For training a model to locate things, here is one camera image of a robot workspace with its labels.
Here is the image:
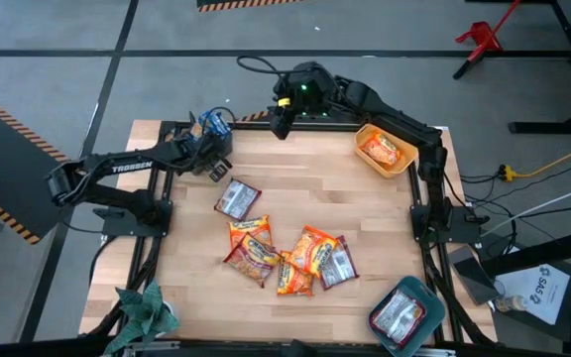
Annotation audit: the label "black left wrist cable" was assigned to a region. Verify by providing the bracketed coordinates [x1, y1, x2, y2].
[196, 105, 238, 134]

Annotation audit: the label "yellow plastic basket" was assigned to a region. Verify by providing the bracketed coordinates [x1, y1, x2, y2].
[353, 122, 420, 179]

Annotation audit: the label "black hazard-striped platform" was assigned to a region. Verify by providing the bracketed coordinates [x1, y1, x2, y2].
[0, 86, 97, 247]
[195, 0, 306, 14]
[235, 98, 369, 126]

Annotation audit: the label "small beige bottle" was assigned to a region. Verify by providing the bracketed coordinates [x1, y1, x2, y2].
[492, 294, 529, 314]

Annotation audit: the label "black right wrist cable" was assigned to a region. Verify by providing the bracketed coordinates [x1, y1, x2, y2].
[235, 55, 291, 76]

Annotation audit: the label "black aluminium table frame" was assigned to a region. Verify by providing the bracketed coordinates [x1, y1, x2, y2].
[79, 120, 498, 357]

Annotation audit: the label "red metal stand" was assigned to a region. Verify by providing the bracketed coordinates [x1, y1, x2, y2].
[451, 0, 523, 81]

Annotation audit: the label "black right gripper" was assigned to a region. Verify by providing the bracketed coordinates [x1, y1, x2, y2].
[269, 60, 339, 141]

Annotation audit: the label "white printed paper sheet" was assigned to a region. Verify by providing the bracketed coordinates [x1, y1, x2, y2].
[493, 262, 571, 326]

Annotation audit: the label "white plant pot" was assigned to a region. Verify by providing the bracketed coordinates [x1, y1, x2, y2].
[162, 299, 182, 323]

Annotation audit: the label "black desk frame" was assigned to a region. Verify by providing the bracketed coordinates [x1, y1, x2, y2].
[507, 0, 571, 136]

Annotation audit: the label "orange Maruchan ramen pack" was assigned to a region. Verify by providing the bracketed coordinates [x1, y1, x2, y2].
[276, 250, 315, 298]
[228, 214, 273, 249]
[359, 132, 402, 168]
[285, 225, 341, 280]

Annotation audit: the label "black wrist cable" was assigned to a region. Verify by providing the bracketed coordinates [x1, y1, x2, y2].
[235, 55, 291, 76]
[196, 105, 238, 134]

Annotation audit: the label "blue-grey plastic bin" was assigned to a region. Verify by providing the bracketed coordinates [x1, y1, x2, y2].
[367, 275, 447, 357]

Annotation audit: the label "yellow extension cable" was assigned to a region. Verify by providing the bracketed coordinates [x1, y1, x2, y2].
[497, 137, 571, 183]

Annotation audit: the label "maroon Maruchan ramen pack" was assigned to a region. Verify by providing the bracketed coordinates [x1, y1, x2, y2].
[318, 234, 361, 292]
[221, 231, 281, 289]
[369, 289, 426, 351]
[213, 178, 263, 222]

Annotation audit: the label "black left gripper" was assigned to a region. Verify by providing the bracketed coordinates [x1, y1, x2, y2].
[179, 131, 233, 183]

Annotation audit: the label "green artificial plant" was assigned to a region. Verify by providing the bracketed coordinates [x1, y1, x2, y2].
[101, 278, 182, 356]

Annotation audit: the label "dark tablet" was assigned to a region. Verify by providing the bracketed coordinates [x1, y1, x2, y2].
[447, 244, 501, 306]

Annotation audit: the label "white floor cable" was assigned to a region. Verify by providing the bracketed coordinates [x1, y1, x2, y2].
[480, 176, 571, 238]

